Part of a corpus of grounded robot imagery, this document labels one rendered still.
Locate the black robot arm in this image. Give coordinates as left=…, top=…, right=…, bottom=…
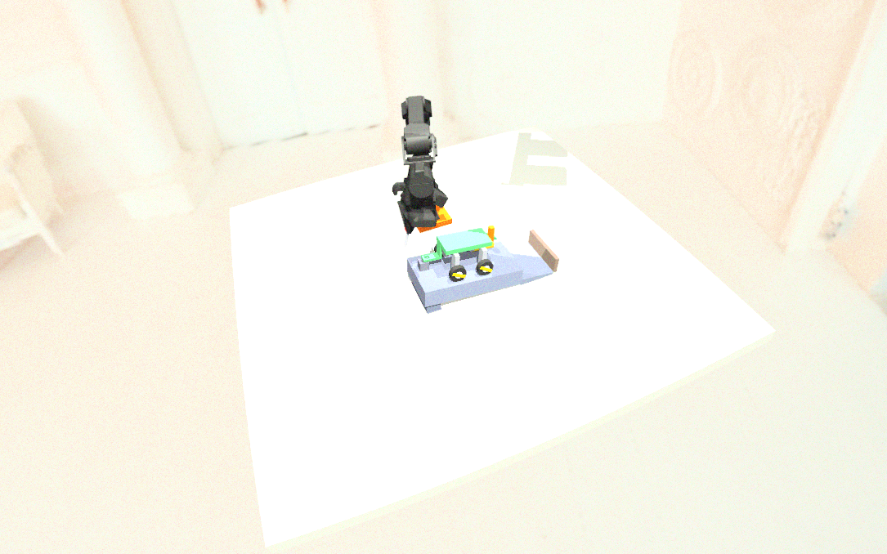
left=401, top=96, right=449, bottom=220

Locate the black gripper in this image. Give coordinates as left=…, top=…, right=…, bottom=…
left=392, top=177, right=437, bottom=234

